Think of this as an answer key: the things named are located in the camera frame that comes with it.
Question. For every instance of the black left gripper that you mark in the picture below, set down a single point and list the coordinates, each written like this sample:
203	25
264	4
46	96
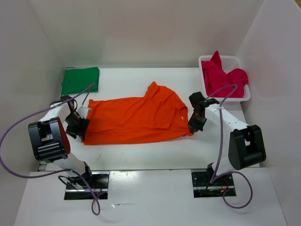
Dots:
81	130

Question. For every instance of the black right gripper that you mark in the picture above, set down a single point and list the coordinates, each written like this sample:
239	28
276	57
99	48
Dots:
194	127

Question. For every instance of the orange t-shirt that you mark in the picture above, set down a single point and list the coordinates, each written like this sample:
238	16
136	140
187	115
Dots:
160	115

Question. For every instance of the green t-shirt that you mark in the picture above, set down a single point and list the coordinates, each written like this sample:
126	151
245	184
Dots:
77	80

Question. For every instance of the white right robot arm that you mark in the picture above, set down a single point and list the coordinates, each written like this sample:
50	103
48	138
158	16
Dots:
241	146

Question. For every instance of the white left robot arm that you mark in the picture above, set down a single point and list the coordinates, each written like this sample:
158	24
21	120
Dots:
50	143

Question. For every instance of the pink t-shirt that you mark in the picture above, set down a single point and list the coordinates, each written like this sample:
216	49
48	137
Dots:
215	77

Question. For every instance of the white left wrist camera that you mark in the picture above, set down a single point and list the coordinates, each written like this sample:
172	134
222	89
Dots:
83	112

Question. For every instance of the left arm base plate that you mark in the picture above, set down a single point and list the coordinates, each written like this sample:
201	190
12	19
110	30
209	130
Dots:
75	189

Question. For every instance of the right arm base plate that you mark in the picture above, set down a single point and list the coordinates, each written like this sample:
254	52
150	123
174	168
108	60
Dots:
203	189

